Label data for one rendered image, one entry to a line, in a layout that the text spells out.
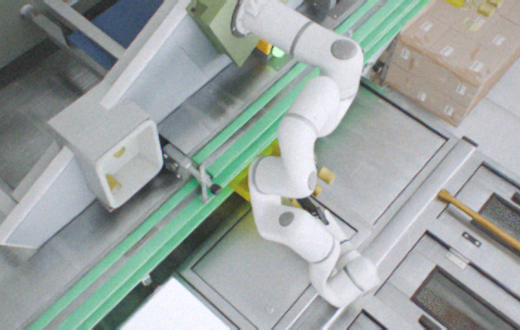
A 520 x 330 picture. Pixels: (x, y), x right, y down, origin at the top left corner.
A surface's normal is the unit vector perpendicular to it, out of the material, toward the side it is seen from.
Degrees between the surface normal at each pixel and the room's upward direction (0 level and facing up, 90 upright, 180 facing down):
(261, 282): 90
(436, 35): 81
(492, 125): 90
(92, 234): 90
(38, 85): 90
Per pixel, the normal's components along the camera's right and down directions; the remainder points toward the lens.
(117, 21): 0.03, -0.52
